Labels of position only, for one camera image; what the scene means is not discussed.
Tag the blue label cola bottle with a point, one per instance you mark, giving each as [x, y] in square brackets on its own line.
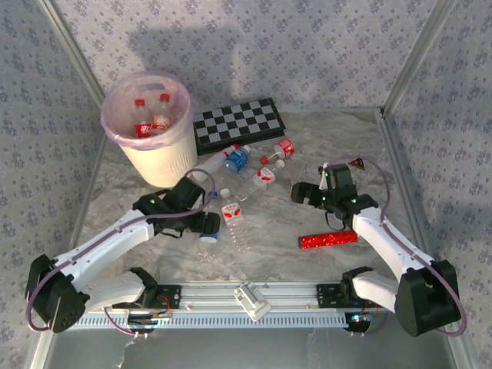
[209, 238]

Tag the clear bottle red white label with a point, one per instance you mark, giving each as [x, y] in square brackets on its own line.
[232, 213]
[265, 176]

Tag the white ribbed waste bin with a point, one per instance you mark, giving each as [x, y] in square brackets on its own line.
[165, 161]

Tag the milky white bottle red cap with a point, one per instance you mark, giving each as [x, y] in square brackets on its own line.
[215, 161]

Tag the white trash bin with liner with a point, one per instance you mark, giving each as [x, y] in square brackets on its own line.
[115, 115]

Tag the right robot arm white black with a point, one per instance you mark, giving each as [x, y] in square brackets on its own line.
[384, 238]

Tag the red black triangle card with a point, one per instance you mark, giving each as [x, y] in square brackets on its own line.
[357, 163]

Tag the red glitter tube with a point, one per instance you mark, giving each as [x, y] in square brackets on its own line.
[326, 240]

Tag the black grey chessboard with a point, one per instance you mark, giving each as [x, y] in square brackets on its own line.
[238, 121]

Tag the black controller board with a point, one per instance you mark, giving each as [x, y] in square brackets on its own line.
[359, 323]
[148, 323]

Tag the aluminium floor rail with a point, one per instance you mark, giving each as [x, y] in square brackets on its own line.
[346, 111]
[394, 146]

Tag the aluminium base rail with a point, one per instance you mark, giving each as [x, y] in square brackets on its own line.
[215, 296]

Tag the white plastic bracket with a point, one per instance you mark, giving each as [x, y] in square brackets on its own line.
[251, 301]

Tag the aluminium frame post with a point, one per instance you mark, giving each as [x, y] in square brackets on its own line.
[67, 38]
[417, 57]

